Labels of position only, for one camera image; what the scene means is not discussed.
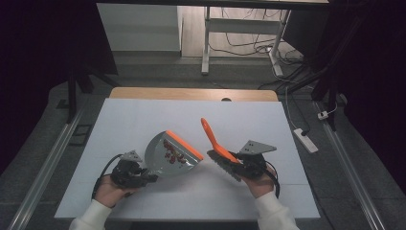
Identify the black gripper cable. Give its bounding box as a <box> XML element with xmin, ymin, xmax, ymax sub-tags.
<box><xmin>263</xmin><ymin>160</ymin><xmax>282</xmax><ymax>199</ymax></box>
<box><xmin>91</xmin><ymin>153</ymin><xmax>124</xmax><ymax>201</ymax></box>

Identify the person's right hand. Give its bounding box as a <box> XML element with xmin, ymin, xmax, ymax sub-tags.
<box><xmin>240</xmin><ymin>172</ymin><xmax>277</xmax><ymax>199</ymax></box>

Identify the tangle of black floor cables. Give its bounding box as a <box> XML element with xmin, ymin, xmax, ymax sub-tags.
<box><xmin>209</xmin><ymin>8</ymin><xmax>307</xmax><ymax>94</ymax></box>

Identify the orange brush with dark bristles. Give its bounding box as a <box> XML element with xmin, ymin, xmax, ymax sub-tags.
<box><xmin>200</xmin><ymin>117</ymin><xmax>244</xmax><ymax>183</ymax></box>

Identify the black metal stand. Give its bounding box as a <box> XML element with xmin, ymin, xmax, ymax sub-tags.
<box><xmin>55</xmin><ymin>61</ymin><xmax>122</xmax><ymax>125</ymax></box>
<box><xmin>277</xmin><ymin>12</ymin><xmax>367</xmax><ymax>132</ymax></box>

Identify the white cabinet panel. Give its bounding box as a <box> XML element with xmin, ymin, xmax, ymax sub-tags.
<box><xmin>96</xmin><ymin>3</ymin><xmax>182</xmax><ymax>53</ymax></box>

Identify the dark curtain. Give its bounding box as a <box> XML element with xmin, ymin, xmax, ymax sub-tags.
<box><xmin>0</xmin><ymin>0</ymin><xmax>119</xmax><ymax>175</ymax></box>
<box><xmin>327</xmin><ymin>0</ymin><xmax>406</xmax><ymax>196</ymax></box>

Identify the white table cover board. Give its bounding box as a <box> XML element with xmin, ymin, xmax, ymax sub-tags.
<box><xmin>54</xmin><ymin>98</ymin><xmax>322</xmax><ymax>221</ymax></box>

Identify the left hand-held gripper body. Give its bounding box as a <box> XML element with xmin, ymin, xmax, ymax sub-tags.
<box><xmin>110</xmin><ymin>149</ymin><xmax>148</xmax><ymax>189</ymax></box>

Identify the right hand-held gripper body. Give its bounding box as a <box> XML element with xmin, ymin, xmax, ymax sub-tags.
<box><xmin>235</xmin><ymin>139</ymin><xmax>278</xmax><ymax>180</ymax></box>

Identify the pile of red kidney beans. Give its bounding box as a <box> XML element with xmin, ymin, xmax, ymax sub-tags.
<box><xmin>162</xmin><ymin>139</ymin><xmax>189</xmax><ymax>165</ymax></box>

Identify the white desk frame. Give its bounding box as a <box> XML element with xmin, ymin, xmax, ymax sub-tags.
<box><xmin>200</xmin><ymin>5</ymin><xmax>292</xmax><ymax>78</ymax></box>

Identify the metal floor rail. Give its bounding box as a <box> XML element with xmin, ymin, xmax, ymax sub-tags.
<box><xmin>7</xmin><ymin>104</ymin><xmax>88</xmax><ymax>230</ymax></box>
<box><xmin>313</xmin><ymin>101</ymin><xmax>387</xmax><ymax>230</ymax></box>

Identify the wooden table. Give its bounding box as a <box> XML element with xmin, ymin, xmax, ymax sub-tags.
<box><xmin>109</xmin><ymin>86</ymin><xmax>280</xmax><ymax>103</ymax></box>

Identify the grey dustpan with orange edge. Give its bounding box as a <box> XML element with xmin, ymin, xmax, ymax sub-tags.
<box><xmin>144</xmin><ymin>129</ymin><xmax>205</xmax><ymax>178</ymax></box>

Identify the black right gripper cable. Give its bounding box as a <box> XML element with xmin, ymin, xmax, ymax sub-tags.
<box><xmin>263</xmin><ymin>160</ymin><xmax>282</xmax><ymax>199</ymax></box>

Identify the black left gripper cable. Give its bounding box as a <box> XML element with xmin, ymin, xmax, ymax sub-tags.
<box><xmin>91</xmin><ymin>153</ymin><xmax>124</xmax><ymax>201</ymax></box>

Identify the person's left hand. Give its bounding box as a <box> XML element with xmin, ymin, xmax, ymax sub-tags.
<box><xmin>94</xmin><ymin>174</ymin><xmax>139</xmax><ymax>209</ymax></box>

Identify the white power strip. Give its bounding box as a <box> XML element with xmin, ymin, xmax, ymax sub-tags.
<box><xmin>293</xmin><ymin>127</ymin><xmax>320</xmax><ymax>154</ymax></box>

